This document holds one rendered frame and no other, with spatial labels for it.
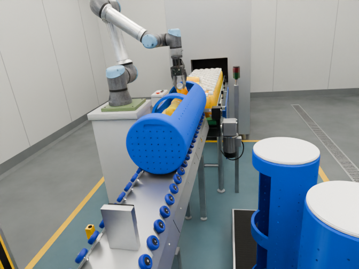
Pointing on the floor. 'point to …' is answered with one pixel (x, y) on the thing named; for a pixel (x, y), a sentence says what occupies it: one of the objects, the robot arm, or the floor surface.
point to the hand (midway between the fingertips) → (180, 87)
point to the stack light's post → (238, 135)
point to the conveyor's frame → (214, 132)
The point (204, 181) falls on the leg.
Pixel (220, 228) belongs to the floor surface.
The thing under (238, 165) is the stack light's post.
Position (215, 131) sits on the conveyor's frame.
